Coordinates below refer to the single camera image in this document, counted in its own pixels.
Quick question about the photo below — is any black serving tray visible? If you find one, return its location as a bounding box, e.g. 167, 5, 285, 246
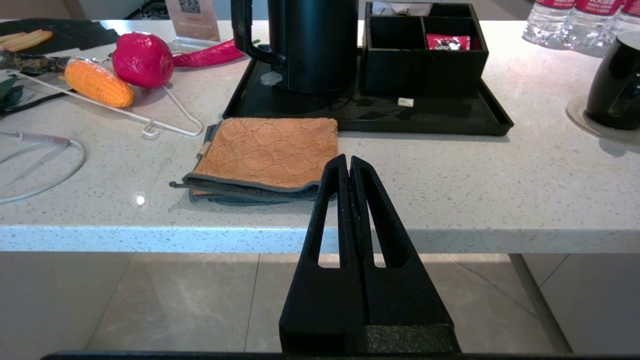
222, 47, 515, 137

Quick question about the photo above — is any black compartment box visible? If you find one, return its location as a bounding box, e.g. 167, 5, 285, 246
361, 1, 490, 98

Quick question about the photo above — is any black flat case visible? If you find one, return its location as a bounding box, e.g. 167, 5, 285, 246
0, 18, 121, 56

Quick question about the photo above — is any yellow stick toy bundle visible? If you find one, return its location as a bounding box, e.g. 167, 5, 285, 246
0, 30, 53, 52

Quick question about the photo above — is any clear sign card stand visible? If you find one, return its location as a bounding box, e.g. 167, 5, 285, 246
165, 0, 222, 53

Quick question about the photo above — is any red chili toy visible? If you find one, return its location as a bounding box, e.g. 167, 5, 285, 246
172, 39, 261, 68

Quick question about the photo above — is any round clear coaster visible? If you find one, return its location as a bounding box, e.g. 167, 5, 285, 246
566, 95, 640, 147

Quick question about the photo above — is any red-capped water bottle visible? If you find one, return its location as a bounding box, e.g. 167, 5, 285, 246
522, 0, 577, 48
562, 0, 626, 55
612, 0, 640, 40

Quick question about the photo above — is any thin white cable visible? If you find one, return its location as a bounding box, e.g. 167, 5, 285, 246
17, 72, 204, 138

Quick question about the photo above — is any orange-brown folded cloth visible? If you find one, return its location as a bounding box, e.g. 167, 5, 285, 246
170, 117, 339, 206

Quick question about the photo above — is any clear cable loop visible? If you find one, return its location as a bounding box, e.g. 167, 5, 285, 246
0, 131, 87, 205

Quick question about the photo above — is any grey metal table leg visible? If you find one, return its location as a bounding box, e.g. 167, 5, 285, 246
509, 254, 573, 353

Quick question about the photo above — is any red ball toy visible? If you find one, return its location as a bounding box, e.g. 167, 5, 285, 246
112, 32, 175, 90

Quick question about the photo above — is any black electric kettle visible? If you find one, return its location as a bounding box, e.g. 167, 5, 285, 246
231, 0, 360, 95

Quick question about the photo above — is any white sachet packet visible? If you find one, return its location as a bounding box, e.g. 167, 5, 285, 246
372, 1, 433, 17

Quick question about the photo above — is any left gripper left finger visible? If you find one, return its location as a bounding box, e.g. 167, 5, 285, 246
279, 154, 371, 354

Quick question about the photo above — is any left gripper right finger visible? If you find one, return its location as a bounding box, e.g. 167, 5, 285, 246
350, 155, 462, 354

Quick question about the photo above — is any red sachet packet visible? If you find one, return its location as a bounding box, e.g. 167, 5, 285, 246
426, 34, 471, 52

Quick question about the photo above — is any black mug white inside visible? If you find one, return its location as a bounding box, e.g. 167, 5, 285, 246
585, 31, 640, 131

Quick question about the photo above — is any yellow corn toy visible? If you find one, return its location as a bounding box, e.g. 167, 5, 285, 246
64, 60, 135, 109

